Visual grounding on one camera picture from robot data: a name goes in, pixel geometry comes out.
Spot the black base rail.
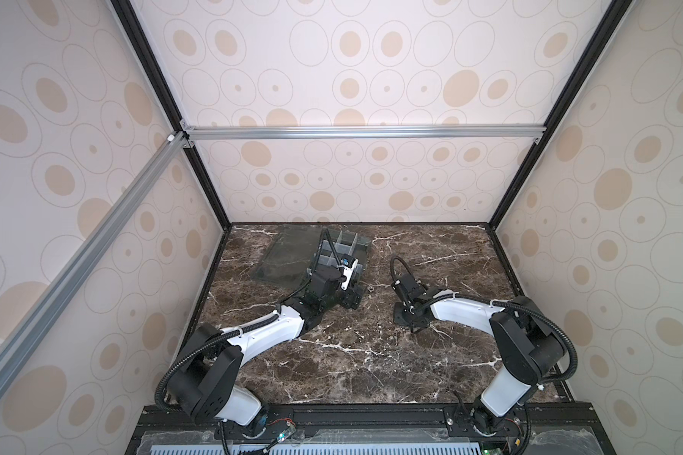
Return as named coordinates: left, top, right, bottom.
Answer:
left=126, top=402, right=615, bottom=454

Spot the clear compartment organizer box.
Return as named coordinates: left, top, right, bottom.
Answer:
left=250, top=226, right=371, bottom=290

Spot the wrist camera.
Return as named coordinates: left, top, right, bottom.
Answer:
left=341, top=257, right=359, bottom=290
left=393, top=274, right=427, bottom=306

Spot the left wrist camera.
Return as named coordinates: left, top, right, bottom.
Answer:
left=341, top=257, right=359, bottom=290

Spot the diagonal aluminium frame bar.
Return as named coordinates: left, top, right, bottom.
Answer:
left=0, top=131, right=188, bottom=399

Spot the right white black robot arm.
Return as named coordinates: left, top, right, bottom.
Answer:
left=394, top=284, right=579, bottom=437

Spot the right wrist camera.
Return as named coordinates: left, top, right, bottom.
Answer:
left=393, top=274, right=427, bottom=306

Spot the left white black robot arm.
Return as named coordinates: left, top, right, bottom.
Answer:
left=154, top=265, right=364, bottom=430

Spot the horizontal aluminium frame bar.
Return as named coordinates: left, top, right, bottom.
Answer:
left=186, top=123, right=546, bottom=141

